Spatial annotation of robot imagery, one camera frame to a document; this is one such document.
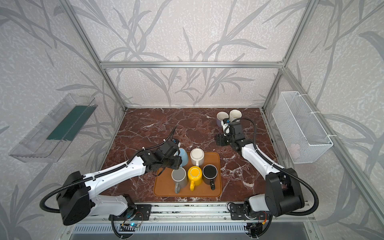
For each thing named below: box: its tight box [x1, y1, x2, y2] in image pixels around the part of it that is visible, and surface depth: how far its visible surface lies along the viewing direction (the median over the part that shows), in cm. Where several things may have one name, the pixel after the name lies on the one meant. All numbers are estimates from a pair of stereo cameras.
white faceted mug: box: [229, 109, 243, 123], surface depth 107 cm
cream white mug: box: [190, 147, 205, 167], surface depth 88 cm
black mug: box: [202, 164, 218, 191], surface depth 79 cm
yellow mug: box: [187, 166, 203, 192], surface depth 79 cm
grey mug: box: [171, 167, 188, 194], surface depth 76 cm
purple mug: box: [216, 111, 229, 128], surface depth 107 cm
